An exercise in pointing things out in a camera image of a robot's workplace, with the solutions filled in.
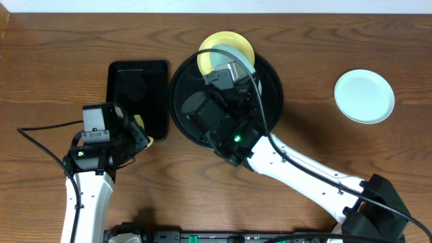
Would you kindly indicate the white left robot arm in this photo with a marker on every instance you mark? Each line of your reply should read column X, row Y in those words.
column 90, row 184

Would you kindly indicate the mint green plate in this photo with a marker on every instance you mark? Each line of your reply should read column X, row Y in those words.
column 256, row 79
column 364, row 96

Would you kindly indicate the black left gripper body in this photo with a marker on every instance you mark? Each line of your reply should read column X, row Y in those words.
column 136, row 133

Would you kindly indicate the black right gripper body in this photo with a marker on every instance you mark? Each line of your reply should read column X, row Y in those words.
column 248, row 107

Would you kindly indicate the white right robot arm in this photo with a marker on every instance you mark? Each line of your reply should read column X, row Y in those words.
column 361, row 208

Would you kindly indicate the green yellow sponge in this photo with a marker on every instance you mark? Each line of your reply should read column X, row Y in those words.
column 140, row 122

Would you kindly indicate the yellow plate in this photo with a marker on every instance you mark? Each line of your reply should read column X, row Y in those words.
column 231, row 42

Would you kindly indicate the black rectangular water tray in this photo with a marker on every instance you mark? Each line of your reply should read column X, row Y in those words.
column 140, row 88

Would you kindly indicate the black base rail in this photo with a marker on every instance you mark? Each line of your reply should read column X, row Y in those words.
column 199, row 237

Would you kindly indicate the round black tray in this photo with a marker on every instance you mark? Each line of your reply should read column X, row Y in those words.
column 187, row 80

